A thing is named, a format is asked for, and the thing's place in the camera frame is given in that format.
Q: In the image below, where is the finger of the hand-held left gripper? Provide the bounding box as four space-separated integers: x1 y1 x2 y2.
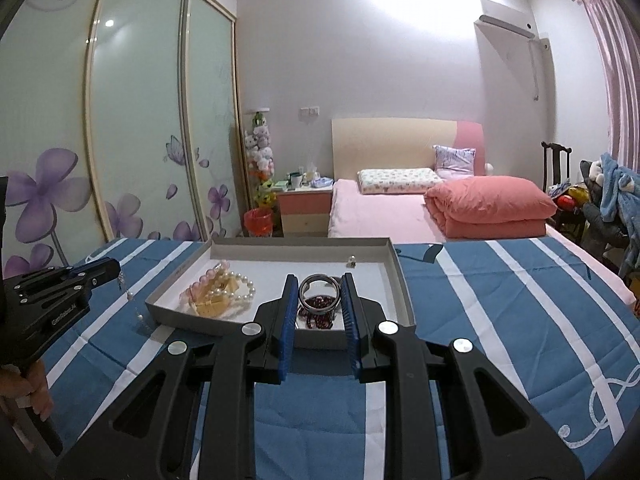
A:
65 257 122 287

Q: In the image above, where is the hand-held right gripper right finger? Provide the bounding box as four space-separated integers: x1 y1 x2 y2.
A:
340 272 586 480

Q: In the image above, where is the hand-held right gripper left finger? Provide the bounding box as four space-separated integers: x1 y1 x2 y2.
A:
55 274 301 480

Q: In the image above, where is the dark red bead necklace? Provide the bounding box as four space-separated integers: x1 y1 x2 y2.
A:
297 295 346 331

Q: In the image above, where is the white pearl bracelet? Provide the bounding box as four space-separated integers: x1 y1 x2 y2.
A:
210 271 257 307

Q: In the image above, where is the silver cuff bracelet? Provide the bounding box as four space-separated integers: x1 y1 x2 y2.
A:
299 274 345 311

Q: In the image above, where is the grey shallow cardboard box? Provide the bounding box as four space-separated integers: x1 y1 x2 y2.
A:
145 237 417 352

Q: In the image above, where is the pink bead bracelet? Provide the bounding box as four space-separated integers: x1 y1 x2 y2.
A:
180 259 233 306

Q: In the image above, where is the person's left hand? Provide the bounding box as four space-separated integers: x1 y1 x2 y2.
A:
0 360 54 422

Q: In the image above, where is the yellow bangle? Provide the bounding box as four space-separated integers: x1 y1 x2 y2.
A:
192 280 242 319

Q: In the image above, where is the red trash bin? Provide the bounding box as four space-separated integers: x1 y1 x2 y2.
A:
244 208 275 237

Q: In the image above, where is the pink nightstand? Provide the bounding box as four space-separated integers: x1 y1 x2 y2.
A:
276 182 335 239

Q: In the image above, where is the pink bed sheet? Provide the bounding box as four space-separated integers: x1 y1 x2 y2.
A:
327 178 548 241

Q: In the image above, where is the blue white striped bedsheet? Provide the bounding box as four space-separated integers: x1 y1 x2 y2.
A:
35 237 640 480

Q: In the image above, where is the flower print sliding wardrobe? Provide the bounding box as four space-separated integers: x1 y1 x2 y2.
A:
0 0 247 281

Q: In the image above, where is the white patterned pillow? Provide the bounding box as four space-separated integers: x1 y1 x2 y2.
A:
356 167 444 195

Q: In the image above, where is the plush toy tower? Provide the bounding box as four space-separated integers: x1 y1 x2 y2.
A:
242 107 277 211

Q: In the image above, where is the folded pink duvet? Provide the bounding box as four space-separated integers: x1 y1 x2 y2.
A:
424 176 559 240

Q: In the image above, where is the beige pink headboard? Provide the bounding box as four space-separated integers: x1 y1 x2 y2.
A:
331 117 486 182

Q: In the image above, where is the purple pillow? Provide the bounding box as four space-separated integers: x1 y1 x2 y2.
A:
432 145 477 180

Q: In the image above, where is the dark wooden chair with clothes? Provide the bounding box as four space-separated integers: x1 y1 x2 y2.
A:
547 184 632 272

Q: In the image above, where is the blue fleece robe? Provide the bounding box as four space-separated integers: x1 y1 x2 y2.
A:
597 152 640 242

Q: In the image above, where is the white air conditioner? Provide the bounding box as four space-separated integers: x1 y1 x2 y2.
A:
473 0 537 42

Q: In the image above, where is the pink curtain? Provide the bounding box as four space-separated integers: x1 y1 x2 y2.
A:
582 0 640 161

